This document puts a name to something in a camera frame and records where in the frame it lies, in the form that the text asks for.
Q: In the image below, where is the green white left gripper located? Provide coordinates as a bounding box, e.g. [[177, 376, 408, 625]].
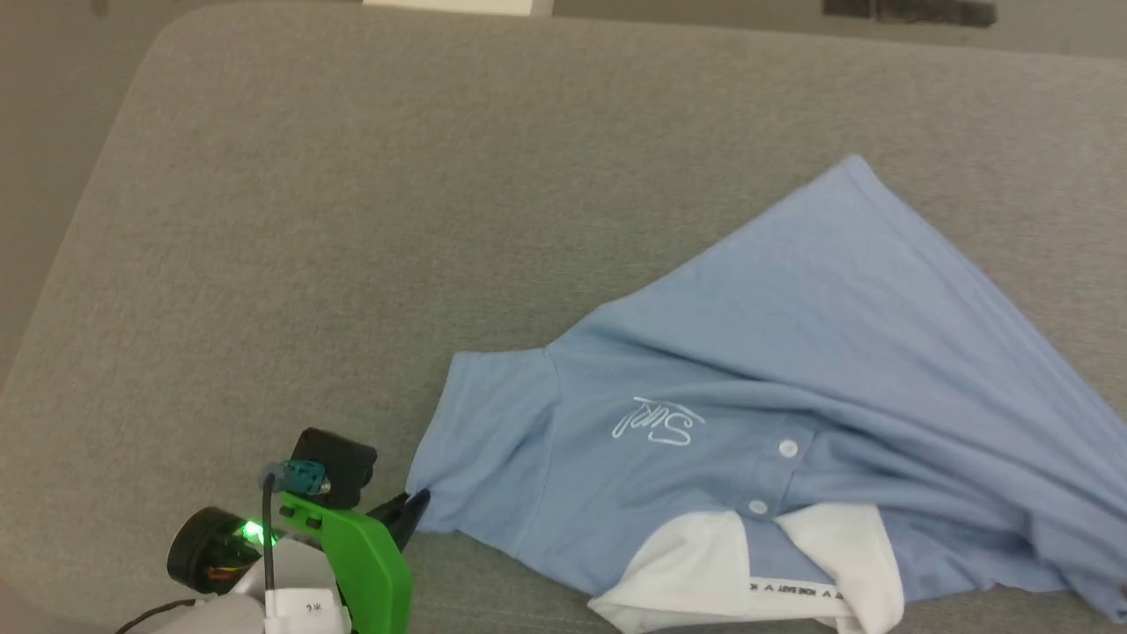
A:
[[262, 489, 431, 634]]

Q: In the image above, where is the light blue polo shirt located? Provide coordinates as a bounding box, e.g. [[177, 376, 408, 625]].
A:
[[405, 154, 1127, 634]]

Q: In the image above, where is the black strip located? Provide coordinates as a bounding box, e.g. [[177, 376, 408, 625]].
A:
[[823, 0, 998, 27]]

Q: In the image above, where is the thin black cable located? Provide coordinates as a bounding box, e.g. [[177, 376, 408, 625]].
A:
[[261, 471, 284, 600]]

